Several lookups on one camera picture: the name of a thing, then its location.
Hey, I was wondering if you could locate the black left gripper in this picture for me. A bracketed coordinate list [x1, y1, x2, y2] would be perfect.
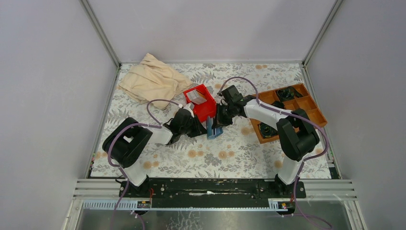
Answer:
[179, 116, 207, 140]

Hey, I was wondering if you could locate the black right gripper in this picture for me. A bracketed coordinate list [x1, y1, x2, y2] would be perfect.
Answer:
[212, 103, 235, 130]

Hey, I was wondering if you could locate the red plastic bin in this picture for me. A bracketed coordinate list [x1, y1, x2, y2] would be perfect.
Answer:
[183, 84, 216, 122]

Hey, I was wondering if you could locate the blue card holder wallet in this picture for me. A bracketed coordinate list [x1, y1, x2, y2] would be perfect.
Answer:
[206, 116, 223, 140]

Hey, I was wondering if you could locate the wooden compartment tray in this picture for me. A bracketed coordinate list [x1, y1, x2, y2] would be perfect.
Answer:
[250, 83, 327, 144]

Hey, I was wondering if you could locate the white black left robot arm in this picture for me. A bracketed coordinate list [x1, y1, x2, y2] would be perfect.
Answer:
[102, 108, 207, 197]

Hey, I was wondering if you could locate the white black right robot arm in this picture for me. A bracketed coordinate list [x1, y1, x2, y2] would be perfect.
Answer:
[212, 85, 320, 197]

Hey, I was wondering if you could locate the stack of credit cards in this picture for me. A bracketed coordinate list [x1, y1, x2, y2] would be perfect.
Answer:
[186, 89, 207, 104]

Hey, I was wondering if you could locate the floral patterned table mat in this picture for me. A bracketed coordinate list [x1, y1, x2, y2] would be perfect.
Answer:
[90, 63, 332, 179]

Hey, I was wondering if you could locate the beige crumpled cloth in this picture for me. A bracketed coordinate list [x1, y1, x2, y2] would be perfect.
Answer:
[118, 53, 192, 110]

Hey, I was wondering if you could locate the green black coiled cable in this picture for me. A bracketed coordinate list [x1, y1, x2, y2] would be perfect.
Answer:
[258, 124, 280, 138]

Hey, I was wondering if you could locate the black coiled cable bundle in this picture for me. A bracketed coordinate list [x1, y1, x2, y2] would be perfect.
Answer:
[276, 86, 304, 102]

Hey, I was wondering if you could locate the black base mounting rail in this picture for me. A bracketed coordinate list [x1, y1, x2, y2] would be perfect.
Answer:
[119, 178, 306, 209]

